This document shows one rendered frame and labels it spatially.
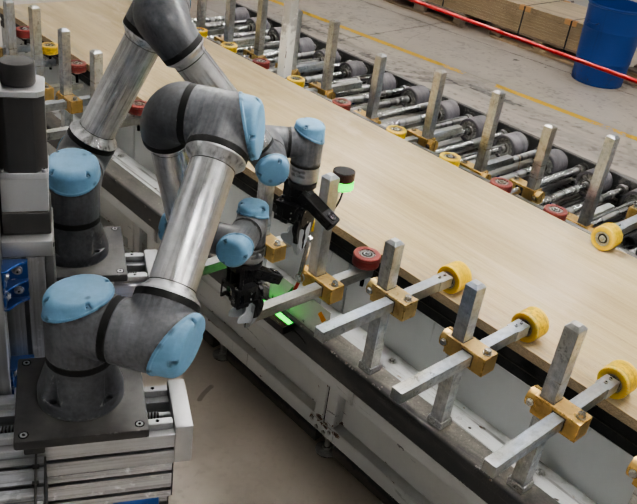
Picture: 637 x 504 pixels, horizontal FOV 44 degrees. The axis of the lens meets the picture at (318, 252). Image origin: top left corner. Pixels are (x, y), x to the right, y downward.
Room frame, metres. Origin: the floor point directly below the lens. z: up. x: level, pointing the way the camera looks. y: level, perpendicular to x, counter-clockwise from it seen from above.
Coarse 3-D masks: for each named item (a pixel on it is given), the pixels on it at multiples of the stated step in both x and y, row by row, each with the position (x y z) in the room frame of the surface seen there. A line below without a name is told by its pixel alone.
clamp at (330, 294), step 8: (304, 272) 1.87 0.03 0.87; (304, 280) 1.87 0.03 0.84; (312, 280) 1.84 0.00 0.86; (320, 280) 1.83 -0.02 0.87; (328, 280) 1.84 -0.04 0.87; (328, 288) 1.80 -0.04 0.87; (336, 288) 1.80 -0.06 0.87; (320, 296) 1.82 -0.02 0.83; (328, 296) 1.80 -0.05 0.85; (336, 296) 1.81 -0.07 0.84; (328, 304) 1.79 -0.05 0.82
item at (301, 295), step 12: (336, 276) 1.88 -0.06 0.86; (348, 276) 1.89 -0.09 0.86; (360, 276) 1.92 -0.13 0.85; (300, 288) 1.79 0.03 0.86; (312, 288) 1.80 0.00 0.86; (276, 300) 1.72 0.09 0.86; (288, 300) 1.73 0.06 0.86; (300, 300) 1.76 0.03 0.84; (264, 312) 1.67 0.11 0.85; (276, 312) 1.70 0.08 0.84
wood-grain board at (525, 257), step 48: (96, 0) 4.18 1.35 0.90; (96, 48) 3.41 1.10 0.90; (144, 96) 2.92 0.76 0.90; (288, 96) 3.16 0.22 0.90; (336, 144) 2.72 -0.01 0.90; (384, 144) 2.79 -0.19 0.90; (384, 192) 2.38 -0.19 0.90; (432, 192) 2.43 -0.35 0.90; (480, 192) 2.49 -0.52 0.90; (384, 240) 2.05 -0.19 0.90; (432, 240) 2.10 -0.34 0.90; (480, 240) 2.14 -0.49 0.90; (528, 240) 2.19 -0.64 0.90; (576, 240) 2.24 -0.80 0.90; (528, 288) 1.90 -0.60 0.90; (576, 288) 1.94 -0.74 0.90; (624, 288) 1.98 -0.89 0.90; (624, 336) 1.73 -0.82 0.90; (576, 384) 1.51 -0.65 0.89
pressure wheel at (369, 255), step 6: (354, 252) 1.95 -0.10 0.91; (360, 252) 1.96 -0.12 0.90; (366, 252) 1.95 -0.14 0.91; (372, 252) 1.97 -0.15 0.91; (378, 252) 1.97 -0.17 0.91; (354, 258) 1.93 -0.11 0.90; (360, 258) 1.92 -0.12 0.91; (366, 258) 1.92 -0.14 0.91; (372, 258) 1.93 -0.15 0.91; (378, 258) 1.93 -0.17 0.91; (354, 264) 1.93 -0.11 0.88; (360, 264) 1.92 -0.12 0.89; (366, 264) 1.91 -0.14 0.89; (372, 264) 1.92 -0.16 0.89; (378, 264) 1.94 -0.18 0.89; (366, 270) 1.91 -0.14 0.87; (360, 282) 1.95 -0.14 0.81
